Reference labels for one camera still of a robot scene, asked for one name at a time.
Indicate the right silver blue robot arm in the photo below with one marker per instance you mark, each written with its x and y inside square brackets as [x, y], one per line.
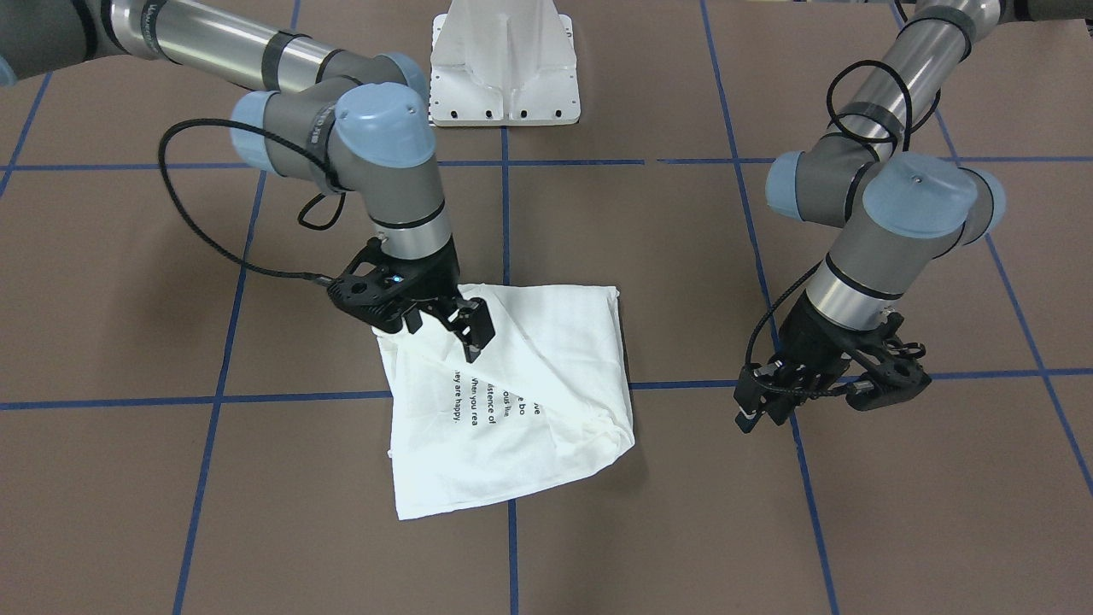
[343, 122]

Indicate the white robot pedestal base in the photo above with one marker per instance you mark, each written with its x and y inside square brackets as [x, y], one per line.
[503, 64]

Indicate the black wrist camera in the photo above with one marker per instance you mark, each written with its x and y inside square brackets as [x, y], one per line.
[370, 289]
[892, 371]

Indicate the white long-sleeve printed shirt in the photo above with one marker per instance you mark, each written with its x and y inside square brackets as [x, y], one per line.
[545, 404]

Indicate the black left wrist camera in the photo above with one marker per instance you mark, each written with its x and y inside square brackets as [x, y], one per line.
[892, 371]

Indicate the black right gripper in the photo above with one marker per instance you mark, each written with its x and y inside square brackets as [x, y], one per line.
[435, 283]

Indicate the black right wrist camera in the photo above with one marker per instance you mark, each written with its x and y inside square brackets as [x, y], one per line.
[370, 289]

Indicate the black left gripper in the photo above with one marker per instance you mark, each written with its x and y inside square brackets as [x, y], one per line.
[811, 338]

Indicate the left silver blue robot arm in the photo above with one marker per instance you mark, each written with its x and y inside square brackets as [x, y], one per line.
[895, 211]

